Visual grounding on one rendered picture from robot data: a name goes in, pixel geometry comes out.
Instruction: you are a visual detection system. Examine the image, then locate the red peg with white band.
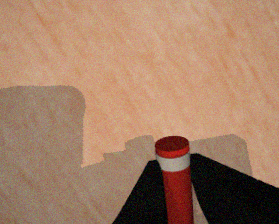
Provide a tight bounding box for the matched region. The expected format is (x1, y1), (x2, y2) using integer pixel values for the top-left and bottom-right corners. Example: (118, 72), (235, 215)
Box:
(155, 136), (195, 224)

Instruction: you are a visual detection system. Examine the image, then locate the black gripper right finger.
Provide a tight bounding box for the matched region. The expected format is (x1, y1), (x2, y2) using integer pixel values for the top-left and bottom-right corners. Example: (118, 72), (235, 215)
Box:
(191, 153), (279, 224)

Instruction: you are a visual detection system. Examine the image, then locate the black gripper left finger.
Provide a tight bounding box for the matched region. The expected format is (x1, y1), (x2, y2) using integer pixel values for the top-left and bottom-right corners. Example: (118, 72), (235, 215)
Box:
(112, 160), (168, 224)

